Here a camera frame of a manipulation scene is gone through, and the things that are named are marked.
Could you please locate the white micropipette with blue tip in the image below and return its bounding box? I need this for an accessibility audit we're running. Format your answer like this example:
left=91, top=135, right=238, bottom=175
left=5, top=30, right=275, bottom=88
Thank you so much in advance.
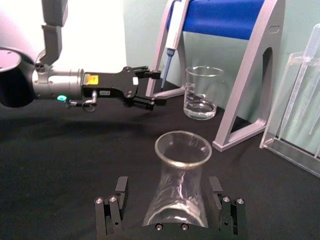
left=160, top=0, right=187, bottom=90

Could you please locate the clear glass conical flask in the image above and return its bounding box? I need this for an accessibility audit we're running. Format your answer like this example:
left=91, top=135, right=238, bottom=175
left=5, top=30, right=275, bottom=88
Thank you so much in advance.
left=142, top=129, right=213, bottom=229

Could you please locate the grey and blue pipette stand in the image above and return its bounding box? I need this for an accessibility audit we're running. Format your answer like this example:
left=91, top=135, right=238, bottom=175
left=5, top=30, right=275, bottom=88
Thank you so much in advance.
left=145, top=0, right=286, bottom=152

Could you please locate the black table cloth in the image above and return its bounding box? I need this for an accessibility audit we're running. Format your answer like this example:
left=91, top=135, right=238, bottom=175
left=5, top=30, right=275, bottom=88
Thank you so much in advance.
left=0, top=81, right=320, bottom=240

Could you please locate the clear glass beaker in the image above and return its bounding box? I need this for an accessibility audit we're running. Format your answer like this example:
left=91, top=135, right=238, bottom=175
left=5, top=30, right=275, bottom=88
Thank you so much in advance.
left=183, top=65, right=225, bottom=121

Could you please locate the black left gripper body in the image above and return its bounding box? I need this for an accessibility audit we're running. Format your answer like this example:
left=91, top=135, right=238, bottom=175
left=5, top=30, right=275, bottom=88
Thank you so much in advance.
left=81, top=66, right=141, bottom=107

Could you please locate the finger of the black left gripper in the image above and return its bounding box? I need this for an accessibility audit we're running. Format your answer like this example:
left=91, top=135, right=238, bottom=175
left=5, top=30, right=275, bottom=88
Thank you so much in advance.
left=133, top=65, right=163, bottom=80
left=125, top=95, right=168, bottom=112

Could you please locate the clear plastic transfer pipette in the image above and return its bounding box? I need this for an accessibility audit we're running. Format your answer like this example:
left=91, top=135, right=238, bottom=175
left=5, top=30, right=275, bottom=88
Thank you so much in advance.
left=308, top=62, right=320, bottom=136
left=277, top=23, right=320, bottom=141

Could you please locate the clear acrylic rack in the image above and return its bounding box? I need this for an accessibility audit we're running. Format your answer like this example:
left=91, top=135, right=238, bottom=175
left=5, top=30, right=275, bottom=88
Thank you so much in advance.
left=259, top=51, right=320, bottom=179

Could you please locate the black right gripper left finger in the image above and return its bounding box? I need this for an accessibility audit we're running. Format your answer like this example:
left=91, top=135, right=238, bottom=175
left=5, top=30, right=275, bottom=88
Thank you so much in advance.
left=94, top=176, right=129, bottom=240

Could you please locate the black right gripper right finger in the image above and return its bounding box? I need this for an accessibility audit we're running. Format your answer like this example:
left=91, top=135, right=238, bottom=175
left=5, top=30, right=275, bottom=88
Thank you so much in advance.
left=207, top=176, right=247, bottom=237

